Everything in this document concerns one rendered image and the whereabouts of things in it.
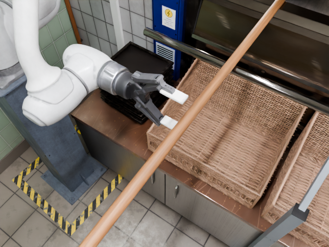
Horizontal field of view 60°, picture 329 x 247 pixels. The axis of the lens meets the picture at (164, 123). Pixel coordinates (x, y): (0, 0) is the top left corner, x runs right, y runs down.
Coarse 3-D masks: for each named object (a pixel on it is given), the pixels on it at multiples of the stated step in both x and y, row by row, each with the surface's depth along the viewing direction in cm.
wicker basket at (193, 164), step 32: (192, 64) 138; (256, 96) 136; (160, 128) 139; (192, 128) 147; (224, 128) 147; (256, 128) 146; (288, 128) 136; (192, 160) 122; (224, 160) 136; (256, 160) 136; (224, 192) 127; (256, 192) 113
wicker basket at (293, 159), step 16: (304, 128) 131; (320, 128) 126; (304, 144) 135; (320, 144) 131; (288, 160) 128; (304, 160) 136; (288, 176) 113; (304, 176) 132; (272, 192) 125; (288, 192) 127; (304, 192) 127; (320, 192) 127; (272, 208) 111; (288, 208) 123; (320, 208) 123; (304, 224) 106; (320, 224) 119; (304, 240) 115; (320, 240) 107
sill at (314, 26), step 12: (228, 0) 115; (240, 0) 112; (252, 0) 110; (264, 0) 109; (264, 12) 110; (276, 12) 108; (288, 12) 105; (300, 12) 105; (312, 12) 105; (300, 24) 106; (312, 24) 103; (324, 24) 101
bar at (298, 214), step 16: (144, 32) 100; (176, 48) 97; (192, 48) 94; (256, 80) 87; (288, 96) 84; (304, 96) 83; (320, 112) 82; (320, 176) 84; (304, 208) 86; (272, 224) 106; (288, 224) 91; (256, 240) 123; (272, 240) 107
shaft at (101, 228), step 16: (272, 16) 100; (256, 32) 94; (240, 48) 90; (224, 64) 86; (208, 96) 79; (192, 112) 76; (176, 128) 73; (160, 144) 71; (160, 160) 68; (144, 176) 66; (128, 192) 63; (112, 208) 61; (96, 224) 60; (112, 224) 60; (96, 240) 58
